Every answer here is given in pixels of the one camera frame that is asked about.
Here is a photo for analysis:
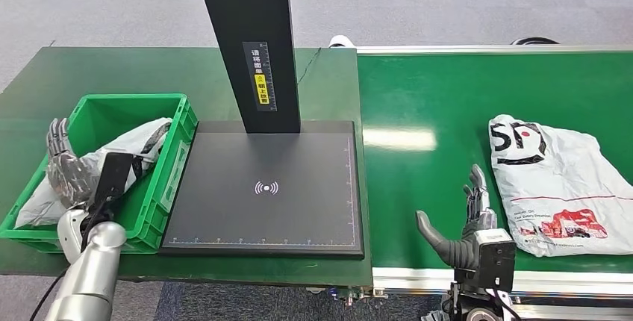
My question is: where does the black object behind conveyor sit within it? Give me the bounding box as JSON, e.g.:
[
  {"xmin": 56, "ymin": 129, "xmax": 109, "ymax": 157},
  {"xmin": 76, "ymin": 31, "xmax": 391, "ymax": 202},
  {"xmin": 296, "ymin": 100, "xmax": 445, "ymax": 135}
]
[{"xmin": 509, "ymin": 35, "xmax": 561, "ymax": 46}]

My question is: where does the black scanner column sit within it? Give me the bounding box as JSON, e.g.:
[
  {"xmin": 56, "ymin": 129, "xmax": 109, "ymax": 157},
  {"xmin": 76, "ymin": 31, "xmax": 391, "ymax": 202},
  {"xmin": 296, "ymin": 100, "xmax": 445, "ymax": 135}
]
[{"xmin": 192, "ymin": 0, "xmax": 302, "ymax": 135}]

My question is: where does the white plastic courier bag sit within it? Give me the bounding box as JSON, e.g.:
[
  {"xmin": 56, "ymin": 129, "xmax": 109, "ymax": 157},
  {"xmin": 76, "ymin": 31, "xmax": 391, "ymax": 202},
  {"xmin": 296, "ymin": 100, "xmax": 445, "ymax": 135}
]
[
  {"xmin": 14, "ymin": 117, "xmax": 173, "ymax": 230},
  {"xmin": 487, "ymin": 113, "xmax": 633, "ymax": 259}
]

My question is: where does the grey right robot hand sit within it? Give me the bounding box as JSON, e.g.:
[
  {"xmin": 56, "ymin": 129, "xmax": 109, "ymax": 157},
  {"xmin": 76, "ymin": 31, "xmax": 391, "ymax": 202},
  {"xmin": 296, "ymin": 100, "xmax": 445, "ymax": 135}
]
[{"xmin": 415, "ymin": 163, "xmax": 499, "ymax": 271}]

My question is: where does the black scanner base plate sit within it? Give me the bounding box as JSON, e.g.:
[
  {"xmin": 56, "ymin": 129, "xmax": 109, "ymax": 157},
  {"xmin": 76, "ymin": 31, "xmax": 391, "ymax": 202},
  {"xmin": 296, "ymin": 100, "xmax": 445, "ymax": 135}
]
[{"xmin": 158, "ymin": 120, "xmax": 366, "ymax": 260}]

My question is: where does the green conveyor belt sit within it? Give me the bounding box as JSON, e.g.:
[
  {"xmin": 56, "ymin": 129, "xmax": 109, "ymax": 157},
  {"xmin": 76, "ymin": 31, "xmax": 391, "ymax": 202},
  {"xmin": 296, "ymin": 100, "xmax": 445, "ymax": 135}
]
[{"xmin": 357, "ymin": 52, "xmax": 633, "ymax": 275}]

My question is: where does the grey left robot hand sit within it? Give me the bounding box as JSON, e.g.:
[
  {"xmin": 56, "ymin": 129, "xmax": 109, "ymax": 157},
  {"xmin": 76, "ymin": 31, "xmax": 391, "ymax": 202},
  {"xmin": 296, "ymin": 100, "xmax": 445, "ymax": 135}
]
[{"xmin": 45, "ymin": 117, "xmax": 98, "ymax": 210}]

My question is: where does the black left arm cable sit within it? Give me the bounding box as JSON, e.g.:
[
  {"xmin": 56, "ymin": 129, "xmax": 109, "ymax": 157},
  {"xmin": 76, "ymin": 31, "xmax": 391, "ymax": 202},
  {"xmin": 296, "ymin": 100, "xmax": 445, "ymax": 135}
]
[{"xmin": 28, "ymin": 196, "xmax": 116, "ymax": 321}]

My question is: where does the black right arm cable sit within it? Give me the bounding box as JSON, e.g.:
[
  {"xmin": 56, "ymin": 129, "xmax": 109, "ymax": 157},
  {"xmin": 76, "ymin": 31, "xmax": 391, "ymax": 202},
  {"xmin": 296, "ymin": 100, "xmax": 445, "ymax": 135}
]
[{"xmin": 487, "ymin": 287, "xmax": 521, "ymax": 321}]

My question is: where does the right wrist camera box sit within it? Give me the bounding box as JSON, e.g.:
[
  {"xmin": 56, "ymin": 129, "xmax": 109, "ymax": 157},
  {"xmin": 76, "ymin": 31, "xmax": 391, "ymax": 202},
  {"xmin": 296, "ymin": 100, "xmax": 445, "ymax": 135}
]
[{"xmin": 453, "ymin": 228, "xmax": 517, "ymax": 294}]

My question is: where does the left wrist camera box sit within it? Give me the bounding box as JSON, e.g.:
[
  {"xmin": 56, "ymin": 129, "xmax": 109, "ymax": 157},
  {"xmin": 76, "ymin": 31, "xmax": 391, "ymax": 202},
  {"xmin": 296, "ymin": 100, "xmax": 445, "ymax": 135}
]
[{"xmin": 92, "ymin": 152, "xmax": 136, "ymax": 207}]

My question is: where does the black and yellow column label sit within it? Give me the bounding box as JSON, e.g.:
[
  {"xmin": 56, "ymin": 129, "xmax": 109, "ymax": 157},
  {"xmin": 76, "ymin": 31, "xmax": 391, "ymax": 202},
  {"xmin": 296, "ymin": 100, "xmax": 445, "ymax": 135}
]
[{"xmin": 241, "ymin": 40, "xmax": 279, "ymax": 113}]

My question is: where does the thin black table cable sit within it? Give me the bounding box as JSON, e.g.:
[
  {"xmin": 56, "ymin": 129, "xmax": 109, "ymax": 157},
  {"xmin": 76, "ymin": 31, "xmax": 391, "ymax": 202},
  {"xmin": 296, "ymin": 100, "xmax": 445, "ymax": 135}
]
[{"xmin": 296, "ymin": 47, "xmax": 323, "ymax": 87}]

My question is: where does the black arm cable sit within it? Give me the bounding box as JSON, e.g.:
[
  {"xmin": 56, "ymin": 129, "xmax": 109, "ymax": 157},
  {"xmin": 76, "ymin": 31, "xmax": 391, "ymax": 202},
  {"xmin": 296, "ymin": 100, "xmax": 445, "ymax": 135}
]
[
  {"xmin": 28, "ymin": 196, "xmax": 116, "ymax": 321},
  {"xmin": 487, "ymin": 287, "xmax": 521, "ymax": 321}
]

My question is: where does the green plastic crate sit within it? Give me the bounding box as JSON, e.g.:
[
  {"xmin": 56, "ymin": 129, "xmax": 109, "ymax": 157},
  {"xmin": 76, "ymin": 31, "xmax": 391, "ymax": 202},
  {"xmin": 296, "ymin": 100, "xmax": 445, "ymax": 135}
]
[{"xmin": 0, "ymin": 93, "xmax": 199, "ymax": 255}]

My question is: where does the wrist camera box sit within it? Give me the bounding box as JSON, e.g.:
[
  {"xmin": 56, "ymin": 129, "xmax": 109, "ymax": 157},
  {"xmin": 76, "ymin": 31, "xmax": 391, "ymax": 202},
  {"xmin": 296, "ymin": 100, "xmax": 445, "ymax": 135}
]
[
  {"xmin": 453, "ymin": 228, "xmax": 517, "ymax": 294},
  {"xmin": 92, "ymin": 152, "xmax": 136, "ymax": 207}
]

